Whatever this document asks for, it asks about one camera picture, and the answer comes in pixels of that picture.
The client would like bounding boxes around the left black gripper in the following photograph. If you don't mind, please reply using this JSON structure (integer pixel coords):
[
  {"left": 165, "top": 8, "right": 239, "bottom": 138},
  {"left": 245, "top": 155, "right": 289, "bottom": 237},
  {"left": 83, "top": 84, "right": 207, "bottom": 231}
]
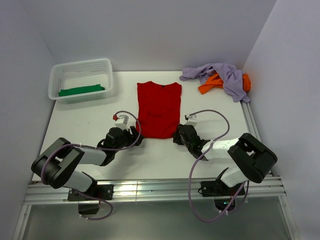
[{"left": 113, "top": 125, "right": 144, "bottom": 153}]

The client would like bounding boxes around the red t-shirt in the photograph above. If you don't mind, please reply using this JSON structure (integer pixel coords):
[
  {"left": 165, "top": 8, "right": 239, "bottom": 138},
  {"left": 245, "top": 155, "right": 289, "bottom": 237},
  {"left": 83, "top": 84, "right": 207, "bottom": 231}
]
[{"left": 136, "top": 81, "right": 182, "bottom": 139}]

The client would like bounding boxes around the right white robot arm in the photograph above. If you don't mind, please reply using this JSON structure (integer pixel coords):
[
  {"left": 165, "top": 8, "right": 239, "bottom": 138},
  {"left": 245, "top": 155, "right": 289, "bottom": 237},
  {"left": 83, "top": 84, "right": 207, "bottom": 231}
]
[{"left": 173, "top": 124, "right": 278, "bottom": 197}]

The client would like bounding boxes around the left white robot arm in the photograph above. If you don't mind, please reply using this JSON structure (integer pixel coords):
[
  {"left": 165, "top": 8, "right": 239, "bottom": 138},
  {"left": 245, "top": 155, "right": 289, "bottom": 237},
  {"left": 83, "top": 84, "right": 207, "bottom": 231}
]
[{"left": 31, "top": 126, "right": 144, "bottom": 200}]

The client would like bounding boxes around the rolled green t-shirt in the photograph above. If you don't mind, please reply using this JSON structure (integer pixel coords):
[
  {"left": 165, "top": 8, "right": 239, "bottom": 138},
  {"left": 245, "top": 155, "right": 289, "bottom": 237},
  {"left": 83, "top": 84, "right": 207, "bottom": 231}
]
[{"left": 58, "top": 84, "right": 106, "bottom": 97}]

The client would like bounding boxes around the orange t-shirt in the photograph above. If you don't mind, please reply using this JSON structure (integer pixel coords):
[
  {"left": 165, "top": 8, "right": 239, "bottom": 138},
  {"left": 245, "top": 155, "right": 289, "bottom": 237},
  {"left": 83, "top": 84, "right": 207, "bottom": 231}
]
[{"left": 198, "top": 73, "right": 251, "bottom": 95}]

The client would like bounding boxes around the lavender t-shirt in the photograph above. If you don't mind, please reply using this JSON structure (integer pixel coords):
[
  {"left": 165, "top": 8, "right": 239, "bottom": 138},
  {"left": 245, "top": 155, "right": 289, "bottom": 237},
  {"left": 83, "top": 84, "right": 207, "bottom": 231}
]
[{"left": 179, "top": 63, "right": 251, "bottom": 103}]

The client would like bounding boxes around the white plastic basket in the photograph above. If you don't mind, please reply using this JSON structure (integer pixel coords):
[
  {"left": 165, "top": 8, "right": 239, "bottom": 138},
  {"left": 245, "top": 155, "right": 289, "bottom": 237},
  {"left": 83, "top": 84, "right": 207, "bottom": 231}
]
[{"left": 48, "top": 58, "right": 114, "bottom": 104}]

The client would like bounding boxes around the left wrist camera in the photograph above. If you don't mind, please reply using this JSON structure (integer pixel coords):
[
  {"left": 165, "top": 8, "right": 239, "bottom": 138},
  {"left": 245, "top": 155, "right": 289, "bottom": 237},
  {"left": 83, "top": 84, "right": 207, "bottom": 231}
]
[{"left": 113, "top": 114, "right": 129, "bottom": 130}]

